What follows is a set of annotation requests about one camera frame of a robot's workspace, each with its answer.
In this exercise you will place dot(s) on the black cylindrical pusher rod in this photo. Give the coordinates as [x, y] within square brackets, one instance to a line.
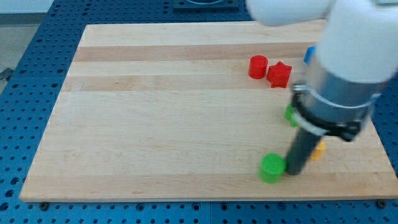
[300, 151]

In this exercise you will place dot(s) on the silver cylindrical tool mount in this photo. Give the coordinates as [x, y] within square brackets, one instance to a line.
[328, 105]

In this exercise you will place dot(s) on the green cylinder block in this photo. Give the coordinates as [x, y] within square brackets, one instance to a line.
[271, 168]

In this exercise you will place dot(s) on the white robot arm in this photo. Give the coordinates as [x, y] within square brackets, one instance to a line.
[352, 62]

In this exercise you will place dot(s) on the yellow heart block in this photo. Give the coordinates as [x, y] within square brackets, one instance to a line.
[318, 151]

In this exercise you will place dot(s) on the green star block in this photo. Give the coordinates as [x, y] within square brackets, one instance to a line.
[289, 116]

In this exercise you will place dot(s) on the red star block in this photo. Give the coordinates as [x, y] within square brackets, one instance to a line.
[278, 75]

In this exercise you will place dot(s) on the blue block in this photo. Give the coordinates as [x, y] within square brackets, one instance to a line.
[309, 54]

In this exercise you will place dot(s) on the red cylinder block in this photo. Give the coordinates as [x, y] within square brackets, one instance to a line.
[257, 66]

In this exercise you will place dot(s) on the wooden board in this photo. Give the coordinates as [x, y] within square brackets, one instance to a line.
[168, 112]

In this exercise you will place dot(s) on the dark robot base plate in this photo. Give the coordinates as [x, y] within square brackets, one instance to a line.
[186, 5]

